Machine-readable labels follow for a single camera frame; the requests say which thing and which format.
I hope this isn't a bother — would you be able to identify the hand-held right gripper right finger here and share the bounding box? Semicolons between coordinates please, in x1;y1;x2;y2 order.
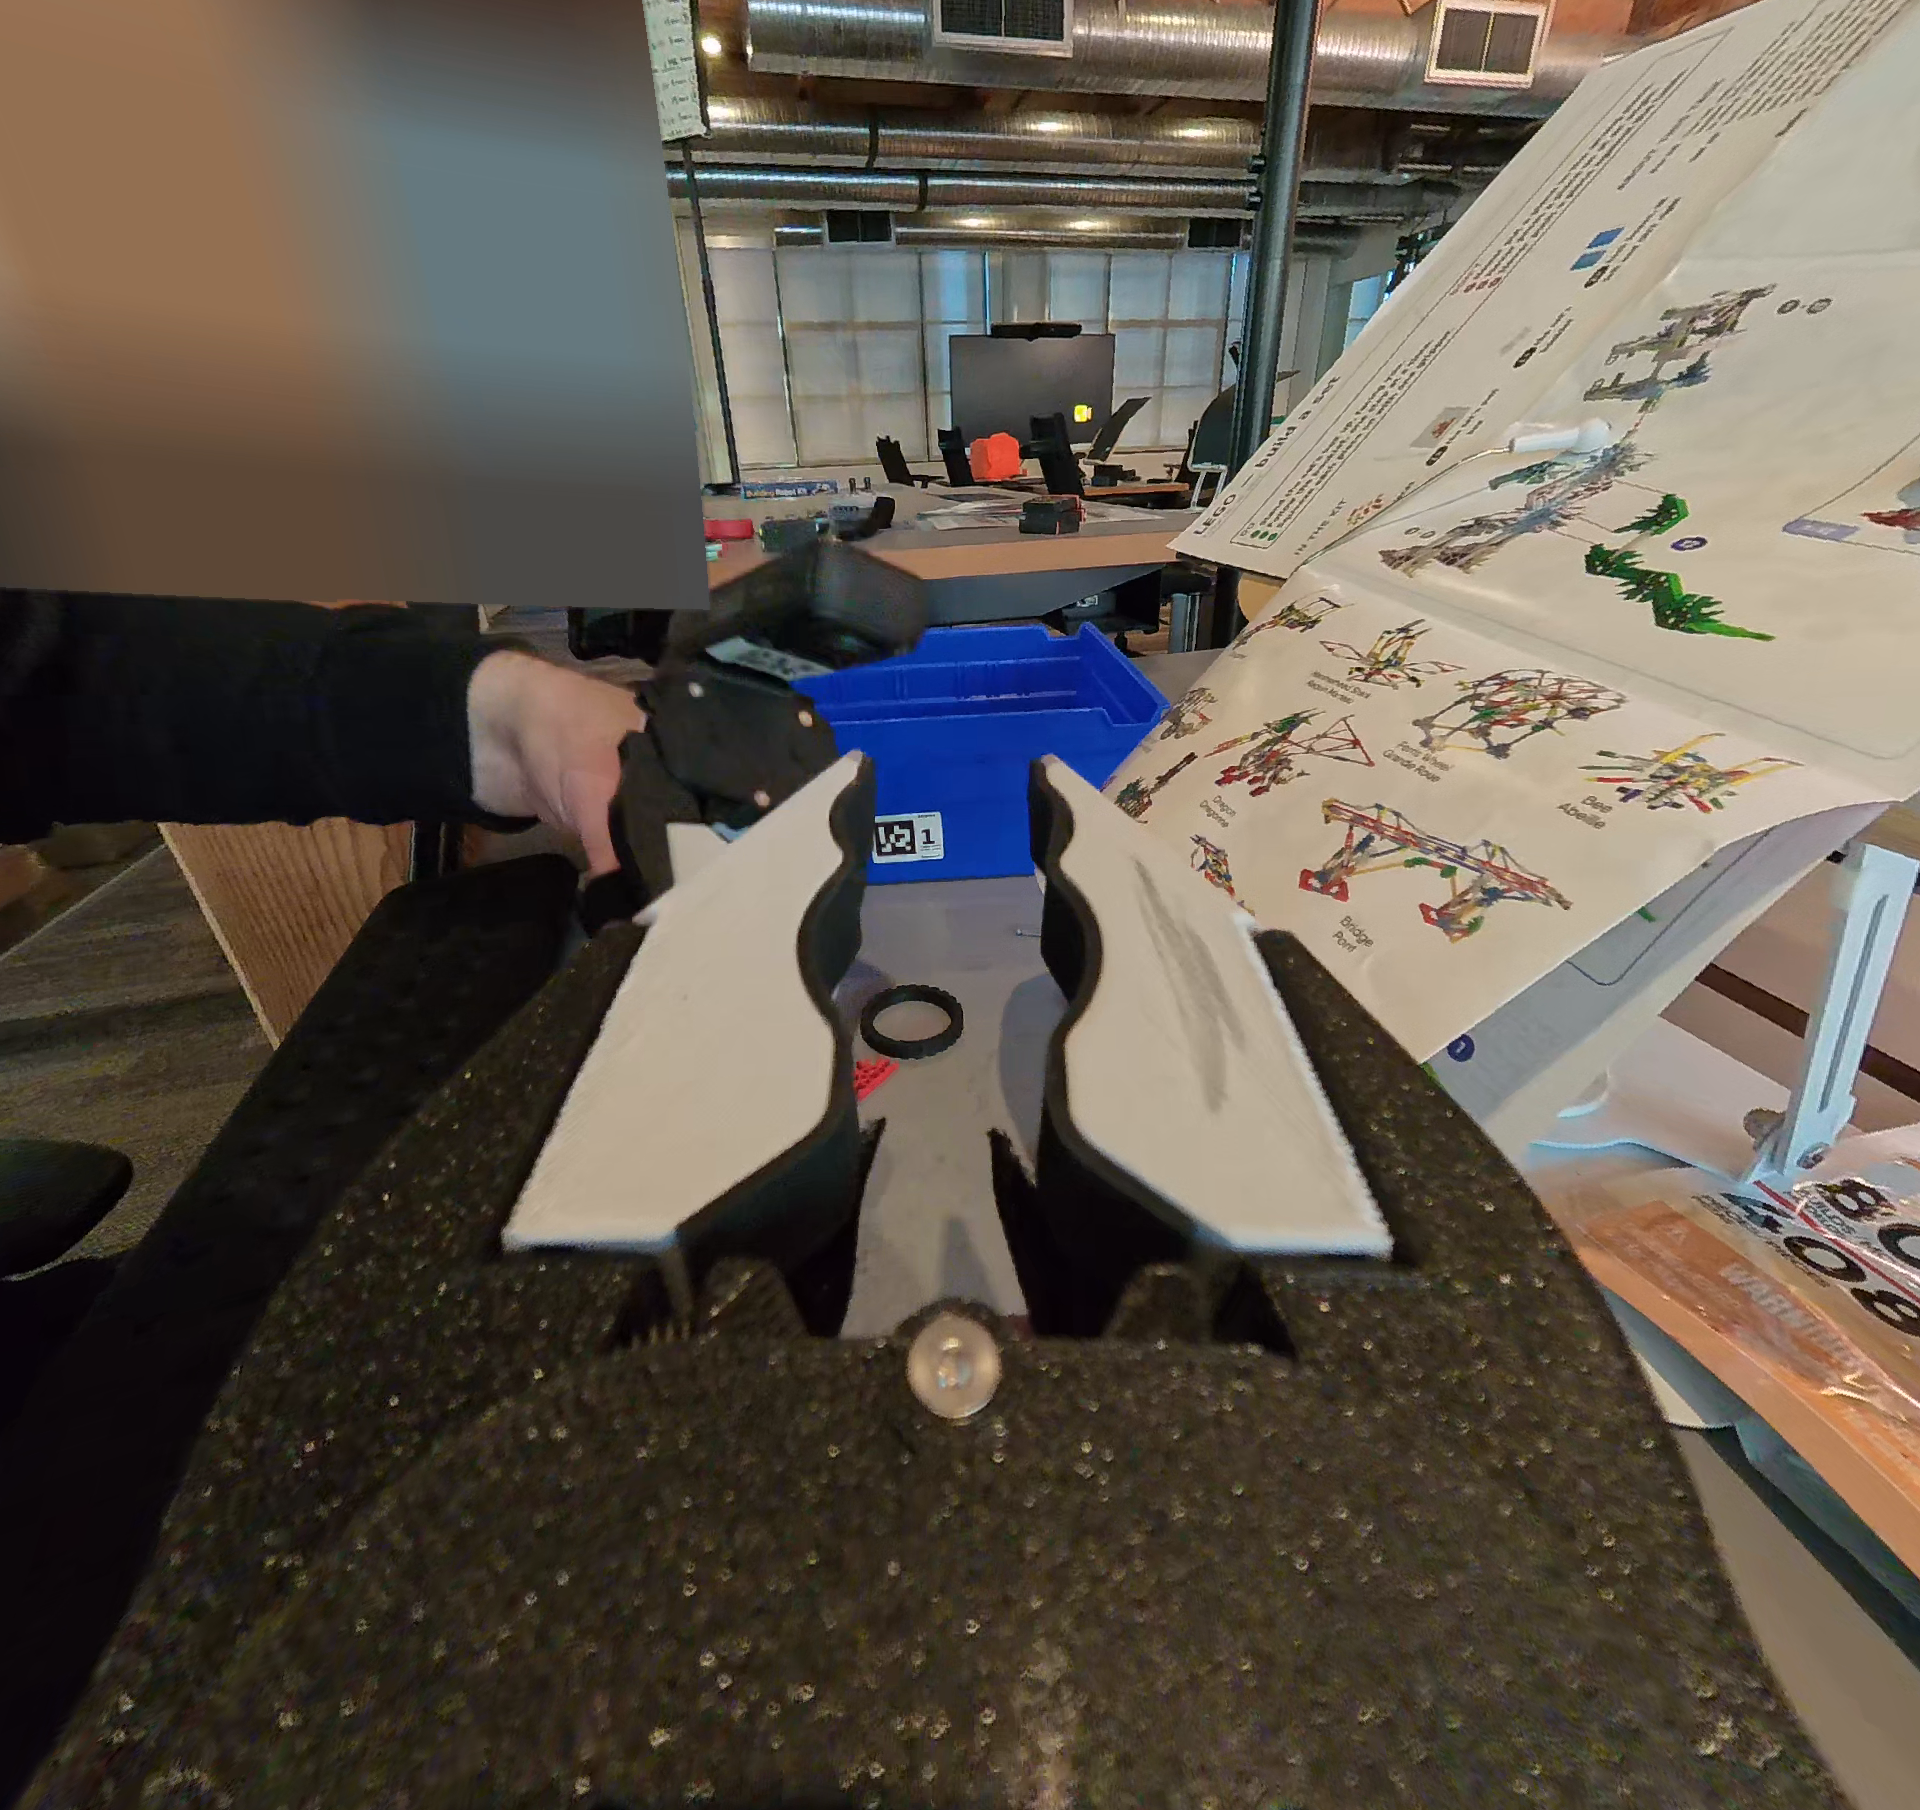
990;756;1397;1340

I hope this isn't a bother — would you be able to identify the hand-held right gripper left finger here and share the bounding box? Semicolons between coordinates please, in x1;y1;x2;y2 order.
502;753;883;1340

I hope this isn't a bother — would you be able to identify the blue plastic bin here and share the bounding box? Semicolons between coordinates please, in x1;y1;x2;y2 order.
795;621;1171;882

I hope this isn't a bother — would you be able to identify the person's left forearm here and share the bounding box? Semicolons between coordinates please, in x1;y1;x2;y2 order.
0;589;497;847

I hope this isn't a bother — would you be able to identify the person's left hand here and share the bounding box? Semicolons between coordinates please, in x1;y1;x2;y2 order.
467;647;651;878

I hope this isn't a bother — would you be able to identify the wooden office desk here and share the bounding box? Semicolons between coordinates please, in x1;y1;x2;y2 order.
704;482;1204;587

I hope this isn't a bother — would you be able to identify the wooden partition panel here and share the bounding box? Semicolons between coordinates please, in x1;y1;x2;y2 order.
157;819;420;1048

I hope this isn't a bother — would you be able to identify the black monitor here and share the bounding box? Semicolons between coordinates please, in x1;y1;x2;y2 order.
948;331;1116;450

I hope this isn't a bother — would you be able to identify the clear plastic parts bag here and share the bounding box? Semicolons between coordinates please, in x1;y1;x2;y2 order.
1552;1165;1920;1588

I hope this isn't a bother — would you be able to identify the black mesh office chair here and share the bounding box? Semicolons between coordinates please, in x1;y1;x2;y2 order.
1185;378;1278;499

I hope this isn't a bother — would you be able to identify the black chair seat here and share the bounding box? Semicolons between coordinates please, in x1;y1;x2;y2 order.
0;1139;133;1274

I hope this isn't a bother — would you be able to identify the cardboard box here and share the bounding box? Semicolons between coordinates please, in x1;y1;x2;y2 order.
0;824;159;916

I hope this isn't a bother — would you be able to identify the white sign on stand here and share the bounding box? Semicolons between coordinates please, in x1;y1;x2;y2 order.
642;0;741;485

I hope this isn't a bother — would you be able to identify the white air vent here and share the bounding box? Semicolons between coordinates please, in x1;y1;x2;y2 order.
1426;0;1552;90
928;0;1076;57

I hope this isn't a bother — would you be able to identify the black metal pole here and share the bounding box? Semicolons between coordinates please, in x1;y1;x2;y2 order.
1230;0;1336;612

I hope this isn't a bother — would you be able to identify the white text instruction sheet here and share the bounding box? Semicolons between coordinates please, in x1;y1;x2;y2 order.
1168;0;1920;799

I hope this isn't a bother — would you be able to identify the black rubber tire ring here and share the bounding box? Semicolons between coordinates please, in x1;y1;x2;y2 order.
860;983;963;1063

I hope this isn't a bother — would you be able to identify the silver ventilation duct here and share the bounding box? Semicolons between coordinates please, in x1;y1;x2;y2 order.
745;0;1553;117

